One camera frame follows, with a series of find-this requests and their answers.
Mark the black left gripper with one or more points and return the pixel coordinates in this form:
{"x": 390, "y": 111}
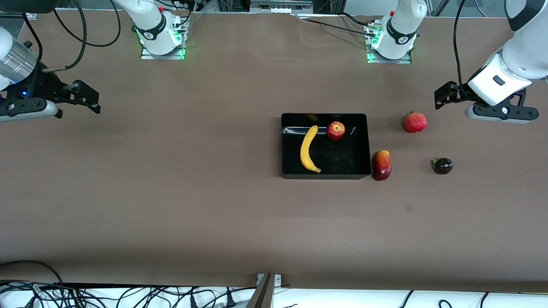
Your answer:
{"x": 459, "y": 93}

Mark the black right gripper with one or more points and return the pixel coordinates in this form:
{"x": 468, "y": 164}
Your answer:
{"x": 46, "y": 84}

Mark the red yellow apple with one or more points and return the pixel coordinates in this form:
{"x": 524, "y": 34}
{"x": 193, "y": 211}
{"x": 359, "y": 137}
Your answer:
{"x": 336, "y": 131}

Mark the black rectangular plastic tray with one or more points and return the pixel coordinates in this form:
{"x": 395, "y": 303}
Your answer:
{"x": 342, "y": 159}

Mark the yellow banana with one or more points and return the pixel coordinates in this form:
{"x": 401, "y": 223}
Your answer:
{"x": 306, "y": 149}

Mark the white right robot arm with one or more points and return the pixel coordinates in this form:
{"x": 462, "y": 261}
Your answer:
{"x": 154, "y": 25}

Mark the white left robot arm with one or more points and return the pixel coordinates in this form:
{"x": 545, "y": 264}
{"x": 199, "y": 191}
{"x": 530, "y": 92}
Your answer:
{"x": 522, "y": 55}

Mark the red pomegranate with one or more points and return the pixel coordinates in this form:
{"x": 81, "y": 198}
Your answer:
{"x": 416, "y": 122}

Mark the dark purple round fruit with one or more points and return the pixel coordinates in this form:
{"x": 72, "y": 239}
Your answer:
{"x": 444, "y": 166}

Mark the red yellow mango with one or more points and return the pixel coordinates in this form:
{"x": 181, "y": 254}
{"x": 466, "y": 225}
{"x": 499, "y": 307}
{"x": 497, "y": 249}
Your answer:
{"x": 382, "y": 166}

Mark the brown table cover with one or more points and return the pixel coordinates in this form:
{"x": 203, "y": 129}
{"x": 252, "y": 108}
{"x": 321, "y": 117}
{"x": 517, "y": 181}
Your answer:
{"x": 257, "y": 85}

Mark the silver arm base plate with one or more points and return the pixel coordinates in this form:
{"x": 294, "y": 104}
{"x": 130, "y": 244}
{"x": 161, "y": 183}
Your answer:
{"x": 146, "y": 56}
{"x": 404, "y": 61}

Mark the aluminium frame rack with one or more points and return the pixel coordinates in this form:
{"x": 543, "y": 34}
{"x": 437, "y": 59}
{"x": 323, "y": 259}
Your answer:
{"x": 278, "y": 6}

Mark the metal table bracket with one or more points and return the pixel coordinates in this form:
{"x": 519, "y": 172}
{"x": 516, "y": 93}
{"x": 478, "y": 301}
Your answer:
{"x": 263, "y": 295}

